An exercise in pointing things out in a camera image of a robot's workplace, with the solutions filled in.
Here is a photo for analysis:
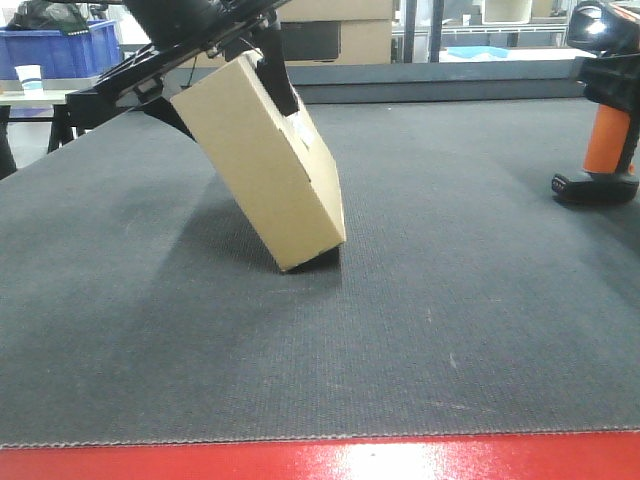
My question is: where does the black gripper clamp on scanner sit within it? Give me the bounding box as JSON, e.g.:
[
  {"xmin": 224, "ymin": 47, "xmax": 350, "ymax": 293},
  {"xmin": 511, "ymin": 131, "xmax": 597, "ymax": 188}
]
[{"xmin": 570, "ymin": 53, "xmax": 639, "ymax": 113}]

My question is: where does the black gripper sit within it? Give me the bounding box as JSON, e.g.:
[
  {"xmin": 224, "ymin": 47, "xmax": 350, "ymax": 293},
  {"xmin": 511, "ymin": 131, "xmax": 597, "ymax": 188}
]
[{"xmin": 95, "ymin": 1, "xmax": 299, "ymax": 141}]

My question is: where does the orange black barcode scanner gun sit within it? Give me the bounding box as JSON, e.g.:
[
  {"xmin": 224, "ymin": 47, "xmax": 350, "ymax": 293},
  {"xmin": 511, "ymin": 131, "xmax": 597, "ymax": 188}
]
[{"xmin": 551, "ymin": 1, "xmax": 639, "ymax": 204}]

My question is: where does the brown cardboard package box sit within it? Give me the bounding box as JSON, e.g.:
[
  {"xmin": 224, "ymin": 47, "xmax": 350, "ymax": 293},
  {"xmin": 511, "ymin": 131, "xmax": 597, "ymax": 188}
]
[{"xmin": 170, "ymin": 51, "xmax": 347, "ymax": 271}]

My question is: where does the large cardboard box with window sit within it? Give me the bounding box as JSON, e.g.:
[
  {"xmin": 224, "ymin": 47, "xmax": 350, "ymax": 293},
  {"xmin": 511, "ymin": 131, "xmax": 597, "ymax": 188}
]
[{"xmin": 179, "ymin": 0, "xmax": 394, "ymax": 69}]

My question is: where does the blue plastic bin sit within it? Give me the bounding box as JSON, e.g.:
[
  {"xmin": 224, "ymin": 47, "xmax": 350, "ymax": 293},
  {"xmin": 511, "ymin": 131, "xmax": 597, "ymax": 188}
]
[{"xmin": 1, "ymin": 20, "xmax": 121, "ymax": 80}]

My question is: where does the light blue tray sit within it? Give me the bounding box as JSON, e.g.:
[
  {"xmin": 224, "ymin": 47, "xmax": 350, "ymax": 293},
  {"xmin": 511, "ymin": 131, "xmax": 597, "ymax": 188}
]
[{"xmin": 445, "ymin": 46, "xmax": 510, "ymax": 62}]

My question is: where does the black bag in bin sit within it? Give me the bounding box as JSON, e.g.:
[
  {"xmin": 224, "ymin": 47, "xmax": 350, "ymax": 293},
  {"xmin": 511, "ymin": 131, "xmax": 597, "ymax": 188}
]
[{"xmin": 6, "ymin": 0, "xmax": 89, "ymax": 36}]

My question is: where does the white paper cup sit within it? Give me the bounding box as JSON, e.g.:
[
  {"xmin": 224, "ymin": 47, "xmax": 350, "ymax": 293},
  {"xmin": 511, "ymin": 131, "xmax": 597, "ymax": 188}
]
[{"xmin": 15, "ymin": 64, "xmax": 44, "ymax": 97}]

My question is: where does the black side table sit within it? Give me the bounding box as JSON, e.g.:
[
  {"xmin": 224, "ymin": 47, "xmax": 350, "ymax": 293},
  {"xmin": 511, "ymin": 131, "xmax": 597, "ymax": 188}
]
[{"xmin": 0, "ymin": 88, "xmax": 134, "ymax": 181}]

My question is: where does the dark grey conveyor belt mat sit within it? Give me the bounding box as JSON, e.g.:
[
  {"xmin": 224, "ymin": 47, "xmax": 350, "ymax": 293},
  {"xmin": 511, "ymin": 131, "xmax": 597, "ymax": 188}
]
[{"xmin": 1, "ymin": 100, "xmax": 639, "ymax": 447}]

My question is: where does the dark grey raised conveyor rail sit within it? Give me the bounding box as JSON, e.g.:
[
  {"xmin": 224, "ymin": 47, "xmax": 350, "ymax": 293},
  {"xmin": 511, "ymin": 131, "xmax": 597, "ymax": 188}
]
[{"xmin": 288, "ymin": 60, "xmax": 582, "ymax": 104}]

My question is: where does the red metal conveyor frame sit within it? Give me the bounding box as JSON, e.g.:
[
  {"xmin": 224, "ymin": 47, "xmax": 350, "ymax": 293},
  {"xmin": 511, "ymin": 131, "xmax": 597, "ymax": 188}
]
[{"xmin": 1, "ymin": 431, "xmax": 639, "ymax": 479}]

